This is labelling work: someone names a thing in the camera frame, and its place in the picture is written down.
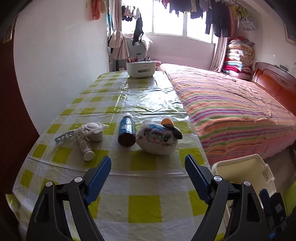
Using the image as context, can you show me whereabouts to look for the silver pill blister pack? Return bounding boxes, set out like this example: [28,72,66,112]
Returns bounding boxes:
[55,130,75,144]

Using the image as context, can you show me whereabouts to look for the brown medicine bottle blue label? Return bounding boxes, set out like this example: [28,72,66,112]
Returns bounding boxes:
[118,113,136,147]

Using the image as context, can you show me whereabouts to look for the white plastic trash bin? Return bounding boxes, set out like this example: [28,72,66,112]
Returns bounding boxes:
[211,153,277,227]

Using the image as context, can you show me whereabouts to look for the white cylindrical tube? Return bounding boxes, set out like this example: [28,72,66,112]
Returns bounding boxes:
[74,128,95,162]

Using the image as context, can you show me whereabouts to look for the dark red wooden door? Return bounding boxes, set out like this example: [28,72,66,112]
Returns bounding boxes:
[1,20,39,194]

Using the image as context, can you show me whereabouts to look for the striped colourful bed cover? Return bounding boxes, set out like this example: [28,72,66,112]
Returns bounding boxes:
[160,63,295,164]

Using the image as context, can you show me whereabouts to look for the white cup with tissue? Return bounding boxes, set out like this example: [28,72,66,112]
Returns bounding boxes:
[82,123,109,142]

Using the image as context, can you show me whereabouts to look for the red wooden headboard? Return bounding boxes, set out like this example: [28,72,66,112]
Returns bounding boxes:
[252,62,296,115]

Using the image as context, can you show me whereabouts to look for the white cat plush toy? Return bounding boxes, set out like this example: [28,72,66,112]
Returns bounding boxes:
[135,118,183,156]

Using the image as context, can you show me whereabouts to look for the green checkered plastic tablecloth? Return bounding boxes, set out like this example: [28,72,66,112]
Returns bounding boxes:
[6,71,209,240]

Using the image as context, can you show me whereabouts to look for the stack of folded blankets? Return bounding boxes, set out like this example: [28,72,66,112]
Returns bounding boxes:
[222,37,255,81]

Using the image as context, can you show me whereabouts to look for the pink curtain right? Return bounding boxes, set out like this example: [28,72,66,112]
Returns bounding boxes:
[209,37,229,72]

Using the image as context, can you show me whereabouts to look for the white storage box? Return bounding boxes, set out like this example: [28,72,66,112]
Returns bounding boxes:
[126,61,156,78]

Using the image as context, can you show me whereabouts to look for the beige curtain left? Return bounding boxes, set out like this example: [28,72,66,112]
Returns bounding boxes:
[108,0,130,60]

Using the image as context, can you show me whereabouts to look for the dark hanging clothes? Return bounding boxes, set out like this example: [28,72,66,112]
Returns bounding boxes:
[122,1,231,43]

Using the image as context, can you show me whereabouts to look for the orange cloth hanging on wall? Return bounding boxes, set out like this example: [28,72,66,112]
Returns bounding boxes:
[91,0,107,20]

